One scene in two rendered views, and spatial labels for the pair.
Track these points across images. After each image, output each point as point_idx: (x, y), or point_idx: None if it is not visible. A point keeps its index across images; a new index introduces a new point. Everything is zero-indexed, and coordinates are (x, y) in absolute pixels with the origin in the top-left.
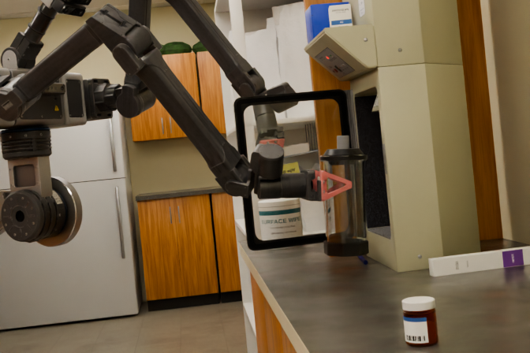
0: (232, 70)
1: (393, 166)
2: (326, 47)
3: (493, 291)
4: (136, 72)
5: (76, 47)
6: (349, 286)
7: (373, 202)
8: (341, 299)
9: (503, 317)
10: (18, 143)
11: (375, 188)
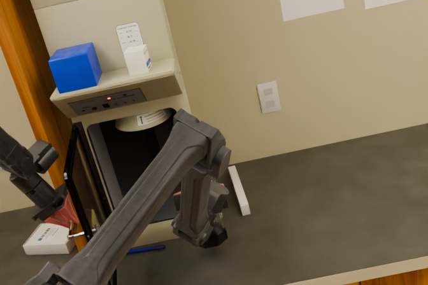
0: (12, 149)
1: None
2: (133, 88)
3: (318, 192)
4: (224, 171)
5: (178, 179)
6: (256, 249)
7: (116, 205)
8: (307, 249)
9: (390, 189)
10: None
11: (113, 194)
